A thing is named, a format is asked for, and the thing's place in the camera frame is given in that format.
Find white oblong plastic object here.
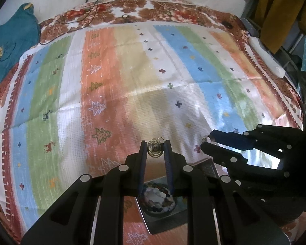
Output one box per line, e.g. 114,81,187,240
248,36,286,78

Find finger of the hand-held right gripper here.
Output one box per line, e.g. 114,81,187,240
209,124,306,169
201,141,290,187

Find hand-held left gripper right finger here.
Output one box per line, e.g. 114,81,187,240
165,140,290,245

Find striped printed cloth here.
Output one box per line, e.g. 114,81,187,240
0,22,305,245

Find metal rack frame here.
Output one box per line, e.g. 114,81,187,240
241,18,304,69

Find grey jewelry tray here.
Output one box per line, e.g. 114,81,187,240
135,158,220,235

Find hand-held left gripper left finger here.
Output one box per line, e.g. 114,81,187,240
20,140,148,245

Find mustard yellow garment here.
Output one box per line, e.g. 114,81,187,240
247,0,306,54

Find gold pendant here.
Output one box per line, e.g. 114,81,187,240
146,137,166,159

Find green jade bangle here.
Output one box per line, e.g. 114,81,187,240
140,184,177,216

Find teal garment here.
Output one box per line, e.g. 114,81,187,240
0,2,41,94

